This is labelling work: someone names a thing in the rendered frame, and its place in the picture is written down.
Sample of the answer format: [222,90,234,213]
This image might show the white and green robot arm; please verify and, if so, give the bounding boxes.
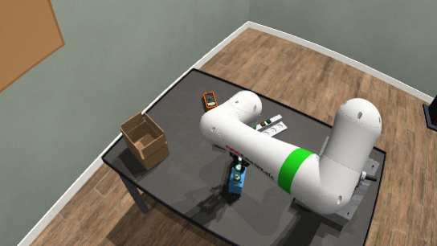
[199,91,382,215]

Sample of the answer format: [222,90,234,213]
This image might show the orange multimeter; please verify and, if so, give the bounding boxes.
[203,92,218,111]

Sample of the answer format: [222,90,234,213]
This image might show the blue tube rack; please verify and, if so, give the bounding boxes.
[228,168,246,194]

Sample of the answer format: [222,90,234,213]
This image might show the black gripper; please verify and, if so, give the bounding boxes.
[230,152,250,174]

